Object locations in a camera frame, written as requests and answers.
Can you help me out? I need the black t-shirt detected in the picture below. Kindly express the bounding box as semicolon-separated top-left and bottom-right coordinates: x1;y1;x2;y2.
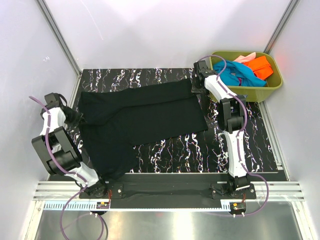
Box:
78;78;208;179

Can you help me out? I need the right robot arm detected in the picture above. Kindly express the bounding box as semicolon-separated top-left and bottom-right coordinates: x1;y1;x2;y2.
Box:
191;60;250;199

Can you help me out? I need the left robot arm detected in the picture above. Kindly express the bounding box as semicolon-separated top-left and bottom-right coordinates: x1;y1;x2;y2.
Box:
29;92;108;198

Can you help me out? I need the blue t-shirt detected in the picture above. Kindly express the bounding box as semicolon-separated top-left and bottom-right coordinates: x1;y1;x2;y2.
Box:
212;60;266;87

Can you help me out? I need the pink t-shirt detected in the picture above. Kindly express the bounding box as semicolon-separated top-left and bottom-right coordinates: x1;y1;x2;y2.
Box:
233;52;256;63

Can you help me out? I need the olive green plastic bin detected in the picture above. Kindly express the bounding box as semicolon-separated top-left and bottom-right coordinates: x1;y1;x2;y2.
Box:
210;51;283;103

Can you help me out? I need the orange t-shirt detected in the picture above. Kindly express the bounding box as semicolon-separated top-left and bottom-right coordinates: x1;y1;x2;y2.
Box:
244;56;274;80

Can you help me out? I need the black marbled table mat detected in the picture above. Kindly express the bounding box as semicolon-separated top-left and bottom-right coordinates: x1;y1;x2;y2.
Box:
73;68;278;174

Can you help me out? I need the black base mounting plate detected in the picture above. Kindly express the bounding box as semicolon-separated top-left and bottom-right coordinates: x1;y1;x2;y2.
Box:
79;172;256;210

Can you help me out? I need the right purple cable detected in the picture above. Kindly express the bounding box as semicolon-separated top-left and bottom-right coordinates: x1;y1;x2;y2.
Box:
197;55;271;216

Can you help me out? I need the purple cable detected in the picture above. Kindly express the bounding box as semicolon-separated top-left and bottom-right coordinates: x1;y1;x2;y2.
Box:
197;55;271;216
28;96;108;240

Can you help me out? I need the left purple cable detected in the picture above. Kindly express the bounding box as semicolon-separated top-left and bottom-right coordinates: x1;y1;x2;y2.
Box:
28;96;108;240

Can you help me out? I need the left aluminium frame post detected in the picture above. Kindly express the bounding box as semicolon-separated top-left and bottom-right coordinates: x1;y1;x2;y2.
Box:
35;0;82;77

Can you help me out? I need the aluminium frame post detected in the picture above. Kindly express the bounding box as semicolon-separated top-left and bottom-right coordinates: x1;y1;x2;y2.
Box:
263;0;301;55
35;0;82;77

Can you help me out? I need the right aluminium frame post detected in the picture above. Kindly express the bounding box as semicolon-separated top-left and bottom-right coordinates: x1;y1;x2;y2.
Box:
263;0;301;55

